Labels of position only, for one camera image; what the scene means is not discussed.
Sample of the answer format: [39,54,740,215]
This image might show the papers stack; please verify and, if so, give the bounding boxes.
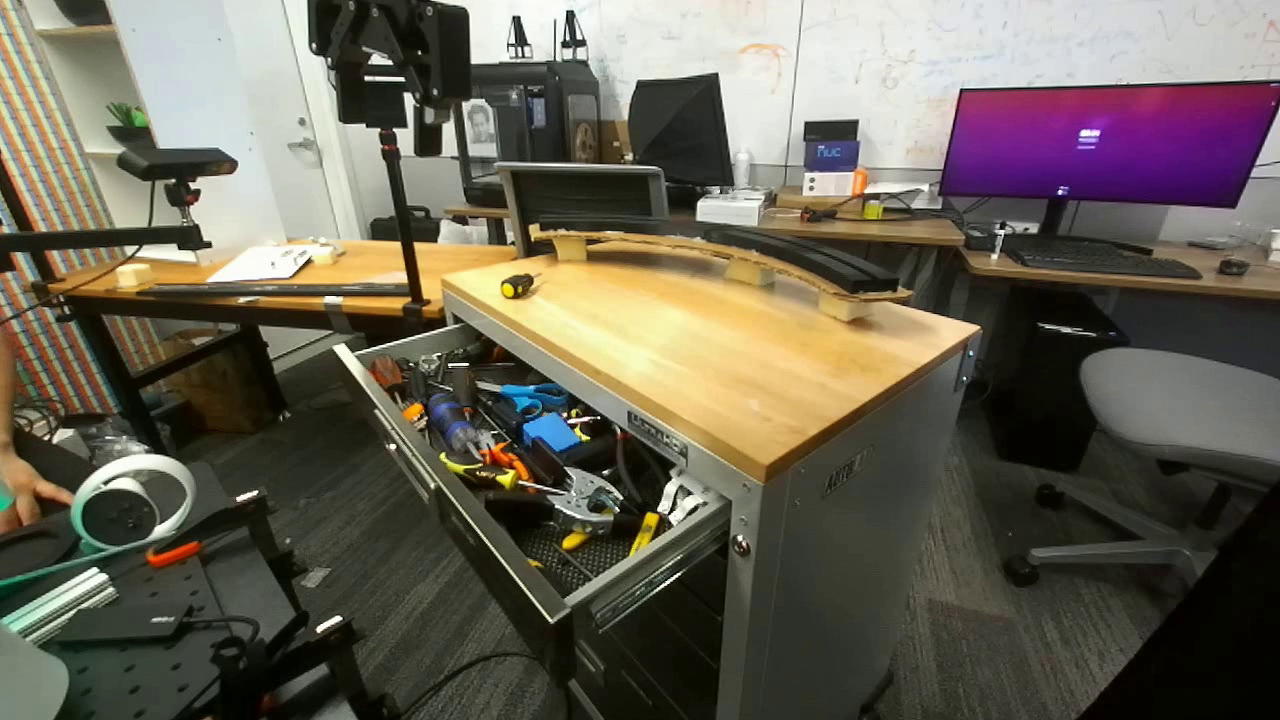
[206,240,345,287]

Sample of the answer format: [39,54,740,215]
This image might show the black keyboard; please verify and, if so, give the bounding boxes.
[996,238,1206,284]

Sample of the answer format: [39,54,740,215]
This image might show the orange-handled clamp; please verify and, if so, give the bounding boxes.
[140,536,212,571]

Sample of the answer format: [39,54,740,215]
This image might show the blue rectangular block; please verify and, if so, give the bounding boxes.
[521,411,583,462]

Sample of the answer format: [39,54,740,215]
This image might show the black monitor rear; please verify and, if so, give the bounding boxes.
[624,71,738,204]

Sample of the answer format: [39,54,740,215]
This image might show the grey wood-topped tool cabinet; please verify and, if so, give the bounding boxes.
[438,251,985,720]

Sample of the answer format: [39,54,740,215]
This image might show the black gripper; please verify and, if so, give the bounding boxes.
[310,0,471,111]

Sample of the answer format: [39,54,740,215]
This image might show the silver aluminium extrusion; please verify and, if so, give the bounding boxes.
[0,565,119,651]

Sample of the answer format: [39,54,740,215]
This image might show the grey office chair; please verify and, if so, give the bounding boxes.
[1002,343,1280,592]

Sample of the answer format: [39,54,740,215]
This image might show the black computer tower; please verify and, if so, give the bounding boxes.
[985,284,1125,474]

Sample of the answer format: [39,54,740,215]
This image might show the black camera on stand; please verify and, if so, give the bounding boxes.
[114,140,243,219]

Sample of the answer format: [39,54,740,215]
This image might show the person hand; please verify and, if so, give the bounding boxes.
[0,450,76,536]

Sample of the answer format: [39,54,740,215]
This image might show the black framed monitor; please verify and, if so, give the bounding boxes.
[447,55,605,173]

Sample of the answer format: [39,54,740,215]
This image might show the wooden monitor desk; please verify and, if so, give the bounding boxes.
[957,238,1280,352]

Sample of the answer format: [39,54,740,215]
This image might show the wooden desk with black legs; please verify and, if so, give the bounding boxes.
[43,238,517,452]

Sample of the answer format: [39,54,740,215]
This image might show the black floor cables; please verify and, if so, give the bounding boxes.
[397,648,546,720]

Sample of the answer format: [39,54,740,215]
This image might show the curved wood and black rail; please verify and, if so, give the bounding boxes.
[529,215,918,330]

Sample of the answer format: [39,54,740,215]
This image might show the grey metal tool drawer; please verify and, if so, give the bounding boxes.
[333,322,738,645]

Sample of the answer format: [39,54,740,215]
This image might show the black camera on tripod pole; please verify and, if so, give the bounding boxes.
[333,62,438,322]

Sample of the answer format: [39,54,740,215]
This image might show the white flat box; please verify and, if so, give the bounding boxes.
[693,190,774,228]

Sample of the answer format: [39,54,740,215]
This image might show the purple screen monitor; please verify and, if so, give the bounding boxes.
[935,78,1280,245]

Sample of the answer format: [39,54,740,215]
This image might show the black perforated board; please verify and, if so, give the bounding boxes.
[38,555,312,720]

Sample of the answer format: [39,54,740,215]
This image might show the blue white box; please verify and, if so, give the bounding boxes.
[802,116,866,202]

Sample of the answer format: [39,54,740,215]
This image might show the yellow-handled pliers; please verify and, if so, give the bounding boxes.
[556,505,672,560]

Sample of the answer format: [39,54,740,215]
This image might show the blue-handled screwdriver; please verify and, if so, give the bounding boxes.
[425,390,483,465]

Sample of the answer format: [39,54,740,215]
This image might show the white ring device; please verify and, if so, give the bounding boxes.
[69,452,200,551]

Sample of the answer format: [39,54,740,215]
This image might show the orange-handled pliers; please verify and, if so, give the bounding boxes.
[438,438,537,492]

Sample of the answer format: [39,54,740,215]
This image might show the black boom bar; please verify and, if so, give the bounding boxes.
[0,219,218,262]

